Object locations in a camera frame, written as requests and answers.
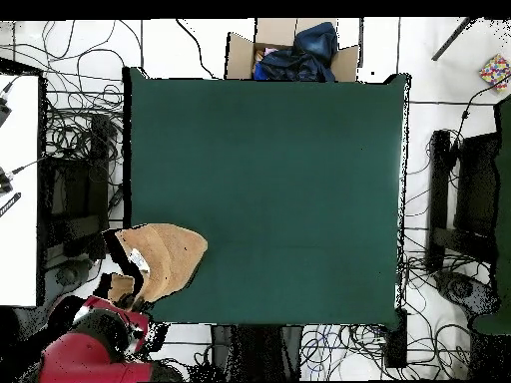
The multicoloured patterned bundle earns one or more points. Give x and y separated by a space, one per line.
495 70

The orange terry towel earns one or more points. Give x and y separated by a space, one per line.
175 251

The cardboard box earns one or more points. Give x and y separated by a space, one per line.
239 56

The black device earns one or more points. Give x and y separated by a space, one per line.
3 111

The white table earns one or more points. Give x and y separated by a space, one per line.
20 239

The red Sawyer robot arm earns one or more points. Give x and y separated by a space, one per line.
80 355

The dark green table cloth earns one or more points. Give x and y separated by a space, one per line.
504 199
279 179

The dark blue garment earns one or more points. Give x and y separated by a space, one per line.
311 56

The pink and yellow garment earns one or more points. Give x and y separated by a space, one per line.
268 52

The black connector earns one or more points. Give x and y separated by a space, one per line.
4 183

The black metal bar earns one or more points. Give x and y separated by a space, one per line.
453 40

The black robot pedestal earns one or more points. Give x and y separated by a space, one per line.
255 351

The black ribbed strip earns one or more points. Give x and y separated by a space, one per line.
10 203

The black equipment stand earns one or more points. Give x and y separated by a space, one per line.
80 199
477 187

